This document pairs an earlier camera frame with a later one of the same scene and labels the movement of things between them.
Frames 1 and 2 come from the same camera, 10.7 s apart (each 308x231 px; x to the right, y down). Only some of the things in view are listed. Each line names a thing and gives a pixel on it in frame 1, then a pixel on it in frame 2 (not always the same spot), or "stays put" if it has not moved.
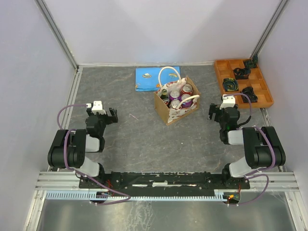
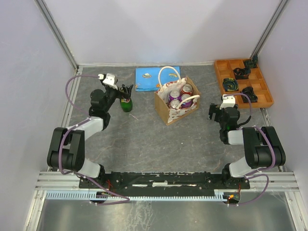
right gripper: [214, 109] stays put
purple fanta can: [174, 94] stays put
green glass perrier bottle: [164, 96] -> [126, 104]
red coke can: [186, 89] stays put
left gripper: [110, 119] -> [126, 94]
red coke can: [174, 104] stays put
